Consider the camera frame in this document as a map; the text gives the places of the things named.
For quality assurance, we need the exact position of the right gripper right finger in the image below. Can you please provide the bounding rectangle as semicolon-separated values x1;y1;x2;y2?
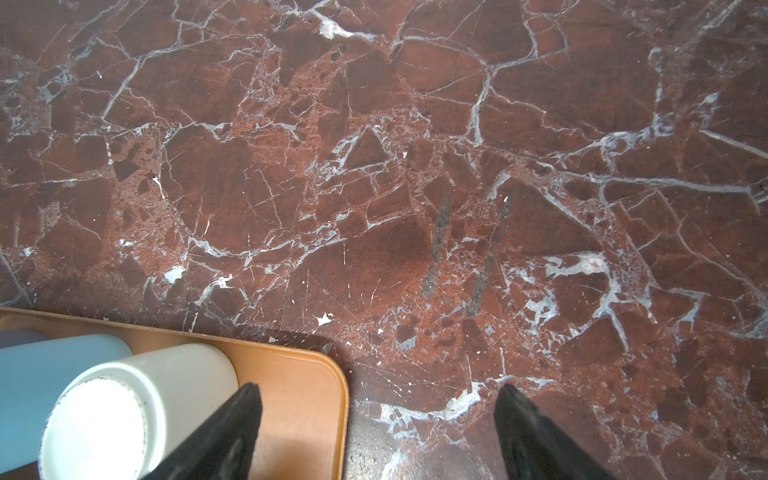
494;384;613;479

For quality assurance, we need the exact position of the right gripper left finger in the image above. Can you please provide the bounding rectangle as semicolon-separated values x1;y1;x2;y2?
144;383;263;480

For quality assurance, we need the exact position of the cream white mug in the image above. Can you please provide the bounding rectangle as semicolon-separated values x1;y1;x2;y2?
38;343;238;479

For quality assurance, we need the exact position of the light blue mug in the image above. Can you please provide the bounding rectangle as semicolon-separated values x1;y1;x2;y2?
1;334;132;473

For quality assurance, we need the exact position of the brown rectangular tray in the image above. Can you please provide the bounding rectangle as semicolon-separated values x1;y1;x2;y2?
1;307;350;479

